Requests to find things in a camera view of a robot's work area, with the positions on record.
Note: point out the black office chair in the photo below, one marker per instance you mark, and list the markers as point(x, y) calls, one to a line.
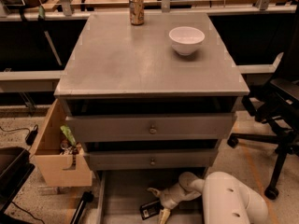
point(276, 103)

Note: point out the wooden side box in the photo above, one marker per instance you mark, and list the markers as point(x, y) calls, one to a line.
point(57, 168)

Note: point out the gold soda can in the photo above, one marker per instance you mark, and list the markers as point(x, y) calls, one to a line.
point(136, 8)

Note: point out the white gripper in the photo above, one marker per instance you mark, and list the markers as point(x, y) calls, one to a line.
point(172, 197)

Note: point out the black rxbar chocolate bar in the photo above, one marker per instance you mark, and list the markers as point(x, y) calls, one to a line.
point(150, 209)

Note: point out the grey top drawer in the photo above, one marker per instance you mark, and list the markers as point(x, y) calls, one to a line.
point(89, 129)

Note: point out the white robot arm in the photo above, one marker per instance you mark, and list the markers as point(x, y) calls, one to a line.
point(226, 200)

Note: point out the grey middle drawer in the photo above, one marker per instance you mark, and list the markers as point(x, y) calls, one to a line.
point(151, 159)

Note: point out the black tripod leg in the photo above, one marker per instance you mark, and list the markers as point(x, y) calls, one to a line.
point(87, 197)

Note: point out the black bin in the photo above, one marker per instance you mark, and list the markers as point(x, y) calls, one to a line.
point(15, 168)

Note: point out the grey open bottom drawer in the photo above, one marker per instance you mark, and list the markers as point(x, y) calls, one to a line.
point(123, 192)

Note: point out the green snack packet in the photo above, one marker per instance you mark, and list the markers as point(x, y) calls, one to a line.
point(68, 134)

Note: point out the white ceramic bowl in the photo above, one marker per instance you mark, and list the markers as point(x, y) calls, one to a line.
point(186, 40)

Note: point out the black power adapter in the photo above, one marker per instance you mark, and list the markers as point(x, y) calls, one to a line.
point(31, 136)

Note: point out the grey drawer cabinet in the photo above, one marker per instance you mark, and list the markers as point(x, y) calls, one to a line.
point(118, 69)

